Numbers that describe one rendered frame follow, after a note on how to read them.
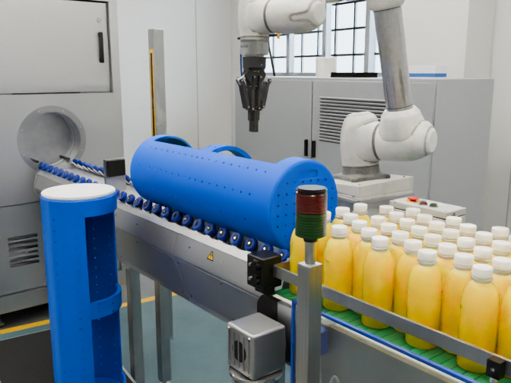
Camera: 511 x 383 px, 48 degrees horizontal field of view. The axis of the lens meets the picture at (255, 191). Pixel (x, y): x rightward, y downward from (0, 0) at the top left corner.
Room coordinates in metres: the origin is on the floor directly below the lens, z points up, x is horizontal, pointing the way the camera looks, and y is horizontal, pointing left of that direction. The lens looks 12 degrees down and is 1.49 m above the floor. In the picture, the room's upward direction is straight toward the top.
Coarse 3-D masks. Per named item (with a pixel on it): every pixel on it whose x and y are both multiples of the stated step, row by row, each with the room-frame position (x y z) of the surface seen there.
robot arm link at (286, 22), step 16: (272, 0) 1.78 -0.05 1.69; (288, 0) 1.73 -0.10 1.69; (304, 0) 1.71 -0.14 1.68; (320, 0) 1.72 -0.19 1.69; (336, 0) 2.19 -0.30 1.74; (272, 16) 1.75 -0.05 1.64; (288, 16) 1.72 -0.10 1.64; (304, 16) 1.70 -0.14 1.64; (320, 16) 1.72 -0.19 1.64; (272, 32) 1.80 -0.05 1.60; (288, 32) 1.76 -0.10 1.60; (304, 32) 1.74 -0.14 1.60
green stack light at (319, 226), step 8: (296, 216) 1.12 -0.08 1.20; (304, 216) 1.10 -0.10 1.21; (312, 216) 1.10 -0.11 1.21; (320, 216) 1.10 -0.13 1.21; (296, 224) 1.12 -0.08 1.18; (304, 224) 1.10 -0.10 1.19; (312, 224) 1.10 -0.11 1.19; (320, 224) 1.10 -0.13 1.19; (296, 232) 1.12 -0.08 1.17; (304, 232) 1.10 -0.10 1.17; (312, 232) 1.10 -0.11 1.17; (320, 232) 1.10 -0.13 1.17
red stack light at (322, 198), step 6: (300, 198) 1.11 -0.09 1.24; (306, 198) 1.10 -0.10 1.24; (312, 198) 1.10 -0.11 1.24; (318, 198) 1.10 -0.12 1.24; (324, 198) 1.11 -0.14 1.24; (300, 204) 1.11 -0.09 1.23; (306, 204) 1.10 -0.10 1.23; (312, 204) 1.10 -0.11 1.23; (318, 204) 1.10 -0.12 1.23; (324, 204) 1.11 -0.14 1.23; (300, 210) 1.11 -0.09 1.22; (306, 210) 1.10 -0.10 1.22; (312, 210) 1.10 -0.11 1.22; (318, 210) 1.10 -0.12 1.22; (324, 210) 1.11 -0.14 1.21
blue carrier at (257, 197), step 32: (160, 160) 2.10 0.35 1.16; (192, 160) 1.95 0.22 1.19; (224, 160) 1.84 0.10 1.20; (256, 160) 1.74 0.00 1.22; (288, 160) 1.67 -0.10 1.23; (160, 192) 2.08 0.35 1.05; (192, 192) 1.89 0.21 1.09; (224, 192) 1.75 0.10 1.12; (256, 192) 1.63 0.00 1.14; (288, 192) 1.62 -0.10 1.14; (224, 224) 1.80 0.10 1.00; (256, 224) 1.63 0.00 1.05; (288, 224) 1.62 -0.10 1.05
